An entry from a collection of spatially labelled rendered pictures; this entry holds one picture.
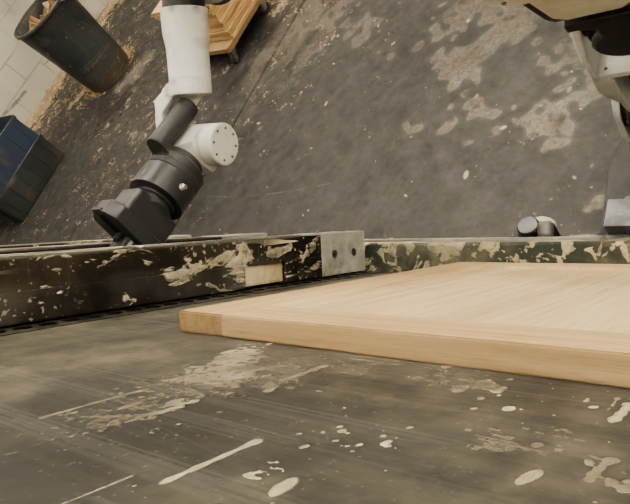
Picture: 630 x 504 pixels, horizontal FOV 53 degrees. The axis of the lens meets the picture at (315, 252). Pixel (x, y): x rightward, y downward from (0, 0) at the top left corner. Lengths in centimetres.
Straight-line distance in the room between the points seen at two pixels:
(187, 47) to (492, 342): 73
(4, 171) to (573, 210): 364
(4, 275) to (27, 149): 406
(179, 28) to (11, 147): 375
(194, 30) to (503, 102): 169
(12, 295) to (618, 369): 55
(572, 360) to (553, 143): 195
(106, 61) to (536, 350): 467
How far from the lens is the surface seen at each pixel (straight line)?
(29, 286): 71
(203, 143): 97
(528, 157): 231
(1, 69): 581
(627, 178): 194
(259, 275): 91
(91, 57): 489
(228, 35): 383
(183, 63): 100
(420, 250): 106
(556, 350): 39
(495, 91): 258
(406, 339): 43
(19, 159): 472
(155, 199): 93
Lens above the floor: 171
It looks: 43 degrees down
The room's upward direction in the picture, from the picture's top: 48 degrees counter-clockwise
